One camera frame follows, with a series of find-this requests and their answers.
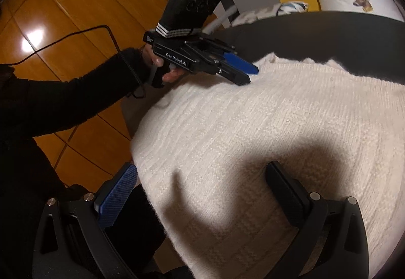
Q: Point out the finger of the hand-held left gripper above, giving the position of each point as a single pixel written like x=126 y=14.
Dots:
x=240 y=63
x=235 y=76

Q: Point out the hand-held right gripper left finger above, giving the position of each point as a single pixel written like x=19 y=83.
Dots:
x=118 y=196

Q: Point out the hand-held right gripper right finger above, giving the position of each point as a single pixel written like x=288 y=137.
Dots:
x=284 y=195

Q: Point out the cream knit sweater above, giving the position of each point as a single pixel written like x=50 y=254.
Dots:
x=269 y=127

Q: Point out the person's left forearm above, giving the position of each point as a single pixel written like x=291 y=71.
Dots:
x=79 y=92

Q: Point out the person's left hand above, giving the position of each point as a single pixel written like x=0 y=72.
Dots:
x=172 y=75

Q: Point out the geometric print pillow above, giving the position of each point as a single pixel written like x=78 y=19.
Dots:
x=269 y=11

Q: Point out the white deer print pillow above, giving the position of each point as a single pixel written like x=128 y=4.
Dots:
x=348 y=0

